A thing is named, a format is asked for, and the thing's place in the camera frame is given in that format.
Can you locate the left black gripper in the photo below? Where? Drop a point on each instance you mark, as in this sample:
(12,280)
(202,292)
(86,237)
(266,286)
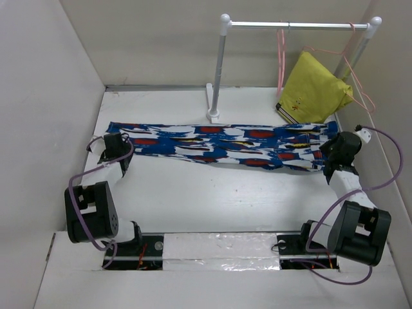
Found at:
(126,149)

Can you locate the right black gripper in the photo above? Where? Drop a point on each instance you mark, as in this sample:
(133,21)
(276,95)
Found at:
(326,146)

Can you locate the blue white red patterned trousers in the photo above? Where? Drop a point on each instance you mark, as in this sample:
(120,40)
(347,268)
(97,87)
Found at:
(294,146)

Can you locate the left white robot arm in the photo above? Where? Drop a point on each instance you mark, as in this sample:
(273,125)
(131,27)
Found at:
(89,205)

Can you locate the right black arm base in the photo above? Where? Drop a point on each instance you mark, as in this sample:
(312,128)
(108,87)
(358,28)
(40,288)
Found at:
(291,247)

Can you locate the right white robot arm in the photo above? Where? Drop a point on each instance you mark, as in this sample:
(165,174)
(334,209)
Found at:
(353,227)

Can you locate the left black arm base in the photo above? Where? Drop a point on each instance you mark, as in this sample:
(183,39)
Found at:
(144,256)

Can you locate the yellow folded garment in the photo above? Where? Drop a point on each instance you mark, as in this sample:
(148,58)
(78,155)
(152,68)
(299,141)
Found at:
(312,93)

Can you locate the white metal clothes rack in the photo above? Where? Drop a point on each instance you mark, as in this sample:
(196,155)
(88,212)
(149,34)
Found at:
(213,89)

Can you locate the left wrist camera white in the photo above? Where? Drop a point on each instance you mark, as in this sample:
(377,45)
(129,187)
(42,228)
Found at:
(96,146)

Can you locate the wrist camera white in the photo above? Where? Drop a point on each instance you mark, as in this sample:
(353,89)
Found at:
(96,146)
(363,133)

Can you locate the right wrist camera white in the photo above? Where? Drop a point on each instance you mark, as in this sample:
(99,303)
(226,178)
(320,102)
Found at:
(363,133)

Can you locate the pink wire hanger right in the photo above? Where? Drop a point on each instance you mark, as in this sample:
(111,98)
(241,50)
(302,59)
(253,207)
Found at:
(351,61)

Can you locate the pink wire hanger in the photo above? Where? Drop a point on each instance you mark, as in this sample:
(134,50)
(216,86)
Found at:
(281,36)
(351,61)

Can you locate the pink wire hanger left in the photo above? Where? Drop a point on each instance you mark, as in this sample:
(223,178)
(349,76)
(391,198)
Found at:
(281,36)

